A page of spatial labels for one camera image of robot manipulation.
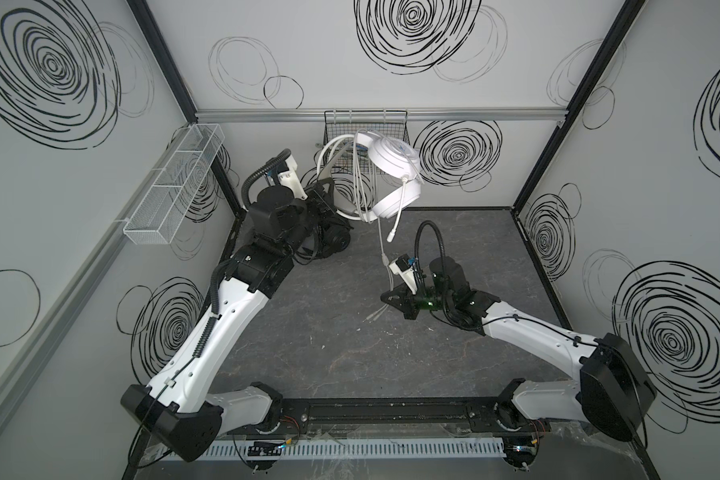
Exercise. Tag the aluminium wall rail left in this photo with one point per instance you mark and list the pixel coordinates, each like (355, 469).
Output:
(47, 324)

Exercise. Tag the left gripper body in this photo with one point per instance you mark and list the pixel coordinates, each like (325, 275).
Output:
(325, 207)

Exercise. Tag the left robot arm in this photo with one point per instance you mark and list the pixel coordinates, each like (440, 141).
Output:
(176, 406)

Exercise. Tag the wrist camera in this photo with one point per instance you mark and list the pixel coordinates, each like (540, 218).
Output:
(289, 178)
(403, 266)

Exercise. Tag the white slotted cable duct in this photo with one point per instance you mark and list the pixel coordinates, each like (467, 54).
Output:
(333, 449)

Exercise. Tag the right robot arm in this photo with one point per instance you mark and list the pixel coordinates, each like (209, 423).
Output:
(605, 384)

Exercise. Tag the white mesh wall tray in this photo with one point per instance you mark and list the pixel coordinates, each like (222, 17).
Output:
(162, 209)

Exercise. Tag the black corner frame post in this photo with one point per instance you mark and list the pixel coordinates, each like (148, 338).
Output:
(165, 61)

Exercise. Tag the white headphones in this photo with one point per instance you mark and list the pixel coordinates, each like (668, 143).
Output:
(372, 154)

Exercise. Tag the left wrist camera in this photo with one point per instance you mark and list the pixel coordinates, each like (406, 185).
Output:
(289, 178)

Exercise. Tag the right black corner post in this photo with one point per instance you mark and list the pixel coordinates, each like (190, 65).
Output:
(614, 38)

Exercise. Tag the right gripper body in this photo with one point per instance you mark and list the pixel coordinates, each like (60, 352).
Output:
(406, 303)

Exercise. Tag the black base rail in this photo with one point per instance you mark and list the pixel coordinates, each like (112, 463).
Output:
(477, 414)

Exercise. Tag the aluminium wall rail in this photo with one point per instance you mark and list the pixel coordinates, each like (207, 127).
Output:
(556, 114)
(47, 324)

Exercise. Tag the black wire basket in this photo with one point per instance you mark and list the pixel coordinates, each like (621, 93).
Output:
(390, 123)

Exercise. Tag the black blue gaming headset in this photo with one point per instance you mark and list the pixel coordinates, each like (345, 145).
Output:
(333, 236)

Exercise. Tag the aluminium wall rail back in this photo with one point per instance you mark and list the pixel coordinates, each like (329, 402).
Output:
(556, 114)

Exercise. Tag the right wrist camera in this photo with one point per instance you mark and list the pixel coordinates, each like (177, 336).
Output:
(403, 266)

